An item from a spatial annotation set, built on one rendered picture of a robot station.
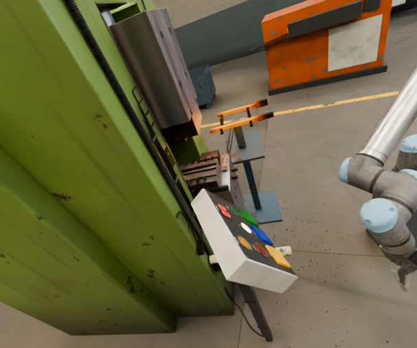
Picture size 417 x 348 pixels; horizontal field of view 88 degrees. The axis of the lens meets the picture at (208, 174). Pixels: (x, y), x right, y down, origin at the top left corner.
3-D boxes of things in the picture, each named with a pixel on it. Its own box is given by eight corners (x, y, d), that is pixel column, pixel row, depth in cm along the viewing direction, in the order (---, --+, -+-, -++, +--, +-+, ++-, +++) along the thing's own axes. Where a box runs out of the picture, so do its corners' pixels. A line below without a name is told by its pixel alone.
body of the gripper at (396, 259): (404, 245, 77) (391, 226, 73) (431, 262, 69) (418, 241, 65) (386, 259, 78) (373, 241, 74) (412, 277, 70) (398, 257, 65)
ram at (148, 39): (199, 92, 123) (170, 7, 100) (190, 121, 93) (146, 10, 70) (134, 112, 133) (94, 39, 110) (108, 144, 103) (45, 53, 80)
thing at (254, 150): (258, 132, 191) (257, 130, 190) (264, 157, 160) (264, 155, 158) (225, 140, 198) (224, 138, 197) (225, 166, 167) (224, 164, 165)
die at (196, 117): (202, 117, 118) (196, 100, 112) (198, 134, 102) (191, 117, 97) (134, 136, 128) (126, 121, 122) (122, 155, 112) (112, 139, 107)
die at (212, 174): (220, 167, 138) (216, 157, 133) (219, 188, 123) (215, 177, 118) (161, 180, 148) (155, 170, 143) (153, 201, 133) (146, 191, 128)
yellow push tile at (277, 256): (277, 249, 78) (266, 244, 73) (291, 266, 72) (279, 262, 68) (274, 253, 78) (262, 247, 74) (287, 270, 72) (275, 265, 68)
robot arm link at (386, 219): (404, 200, 59) (382, 228, 58) (420, 227, 63) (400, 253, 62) (369, 192, 68) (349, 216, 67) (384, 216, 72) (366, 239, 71)
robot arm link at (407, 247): (418, 233, 62) (392, 255, 63) (424, 242, 64) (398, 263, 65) (389, 217, 71) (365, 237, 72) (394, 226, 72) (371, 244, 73)
